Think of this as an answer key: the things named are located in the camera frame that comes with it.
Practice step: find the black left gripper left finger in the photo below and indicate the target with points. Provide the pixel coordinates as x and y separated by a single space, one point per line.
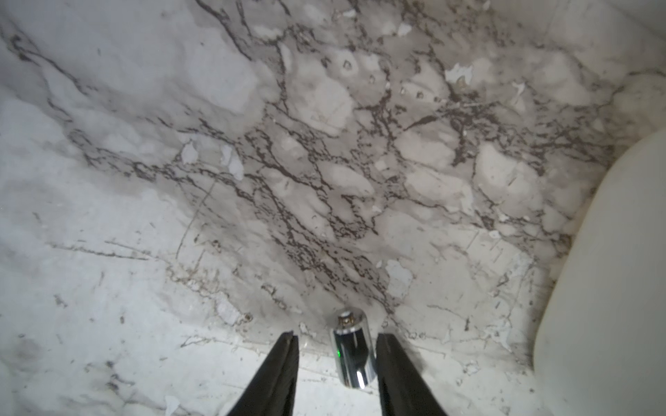
273 388

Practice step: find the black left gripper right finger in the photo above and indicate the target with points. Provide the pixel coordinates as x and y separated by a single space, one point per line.
402 390

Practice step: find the stepped chrome socket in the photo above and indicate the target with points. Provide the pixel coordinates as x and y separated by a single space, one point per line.
352 347

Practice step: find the white plastic storage box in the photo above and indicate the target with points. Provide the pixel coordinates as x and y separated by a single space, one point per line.
600 348

